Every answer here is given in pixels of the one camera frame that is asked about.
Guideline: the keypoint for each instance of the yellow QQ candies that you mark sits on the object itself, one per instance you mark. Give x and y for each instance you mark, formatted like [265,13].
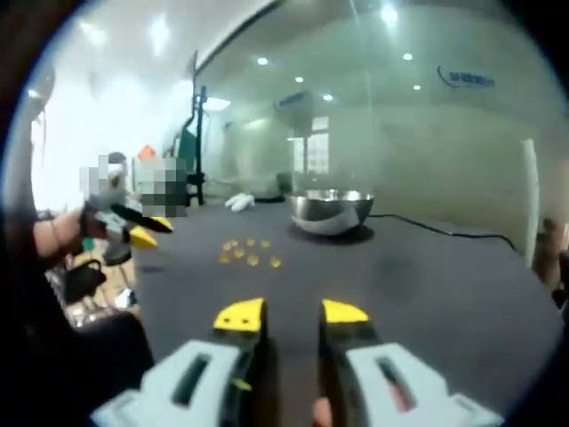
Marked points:
[240,253]

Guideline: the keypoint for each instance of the stainless steel bowl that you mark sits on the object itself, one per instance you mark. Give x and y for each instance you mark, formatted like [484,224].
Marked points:
[329,209]

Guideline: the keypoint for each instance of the person's left hand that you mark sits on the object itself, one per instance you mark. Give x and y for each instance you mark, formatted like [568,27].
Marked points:
[58,233]

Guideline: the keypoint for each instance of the person's right hand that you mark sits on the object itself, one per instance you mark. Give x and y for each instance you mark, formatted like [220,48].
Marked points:
[322,413]

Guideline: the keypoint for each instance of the orange sign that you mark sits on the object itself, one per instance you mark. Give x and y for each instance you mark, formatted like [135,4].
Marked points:
[147,153]

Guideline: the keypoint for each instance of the black bag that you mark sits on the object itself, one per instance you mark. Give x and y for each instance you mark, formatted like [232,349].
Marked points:
[84,282]

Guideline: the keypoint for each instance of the person's black shirt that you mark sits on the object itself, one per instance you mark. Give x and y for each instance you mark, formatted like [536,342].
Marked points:
[102,356]

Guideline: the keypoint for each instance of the green board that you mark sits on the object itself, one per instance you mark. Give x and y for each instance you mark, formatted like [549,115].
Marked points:
[184,147]

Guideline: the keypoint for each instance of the black pole stand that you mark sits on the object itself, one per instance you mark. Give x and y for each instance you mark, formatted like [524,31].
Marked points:
[201,133]

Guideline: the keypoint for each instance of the dark grey table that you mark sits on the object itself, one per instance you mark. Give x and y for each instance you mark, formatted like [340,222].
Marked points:
[400,289]

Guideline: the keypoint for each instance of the white partition frame post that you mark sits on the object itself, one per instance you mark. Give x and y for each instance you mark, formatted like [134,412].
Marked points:
[531,200]

